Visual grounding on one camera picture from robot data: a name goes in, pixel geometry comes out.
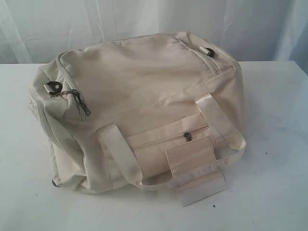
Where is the cream fabric duffel bag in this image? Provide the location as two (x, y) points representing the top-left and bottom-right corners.
(29, 32), (246, 193)

